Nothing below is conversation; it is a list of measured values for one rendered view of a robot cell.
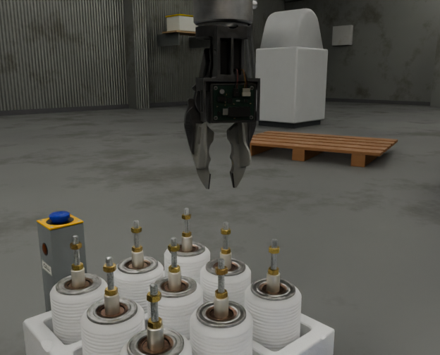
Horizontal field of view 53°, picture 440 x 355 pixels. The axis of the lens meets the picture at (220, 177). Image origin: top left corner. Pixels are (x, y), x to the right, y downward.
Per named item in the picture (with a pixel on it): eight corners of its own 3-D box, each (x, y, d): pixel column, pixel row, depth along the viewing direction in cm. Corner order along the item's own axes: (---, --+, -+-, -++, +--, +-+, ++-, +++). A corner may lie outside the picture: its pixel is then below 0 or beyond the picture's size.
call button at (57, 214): (54, 227, 87) (53, 218, 86) (46, 222, 90) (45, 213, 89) (73, 222, 89) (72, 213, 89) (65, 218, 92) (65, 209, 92)
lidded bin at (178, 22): (185, 34, 879) (185, 18, 873) (201, 32, 849) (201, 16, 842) (165, 32, 842) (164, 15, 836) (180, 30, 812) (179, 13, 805)
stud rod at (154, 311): (158, 333, 59) (156, 282, 57) (160, 337, 58) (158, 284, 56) (150, 334, 58) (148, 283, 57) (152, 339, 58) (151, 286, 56)
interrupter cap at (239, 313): (246, 303, 70) (246, 300, 70) (246, 330, 62) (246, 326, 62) (199, 302, 70) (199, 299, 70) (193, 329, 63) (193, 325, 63)
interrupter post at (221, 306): (229, 312, 67) (229, 292, 67) (228, 320, 65) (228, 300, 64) (214, 311, 67) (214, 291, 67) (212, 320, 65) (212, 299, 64)
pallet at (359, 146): (400, 152, 354) (402, 139, 352) (377, 170, 288) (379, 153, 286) (270, 141, 415) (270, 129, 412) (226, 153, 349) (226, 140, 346)
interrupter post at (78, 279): (89, 285, 76) (87, 268, 75) (76, 291, 74) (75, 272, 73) (81, 282, 77) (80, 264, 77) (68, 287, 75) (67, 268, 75)
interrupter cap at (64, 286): (110, 284, 76) (110, 281, 76) (71, 301, 70) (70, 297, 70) (85, 272, 81) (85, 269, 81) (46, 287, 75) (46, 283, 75)
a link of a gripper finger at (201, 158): (191, 195, 56) (201, 123, 54) (185, 184, 62) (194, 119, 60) (215, 197, 57) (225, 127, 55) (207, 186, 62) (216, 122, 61)
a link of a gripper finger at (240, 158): (241, 196, 57) (231, 127, 55) (230, 185, 63) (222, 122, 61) (264, 191, 58) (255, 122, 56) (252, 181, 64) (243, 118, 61)
